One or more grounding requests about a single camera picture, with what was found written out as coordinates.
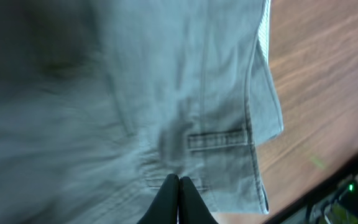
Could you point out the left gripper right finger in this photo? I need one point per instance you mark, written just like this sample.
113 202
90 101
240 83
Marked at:
191 207

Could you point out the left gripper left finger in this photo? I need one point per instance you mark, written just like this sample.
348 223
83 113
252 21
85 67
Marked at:
164 207

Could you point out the grey shorts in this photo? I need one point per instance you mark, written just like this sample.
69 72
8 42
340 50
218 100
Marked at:
101 100

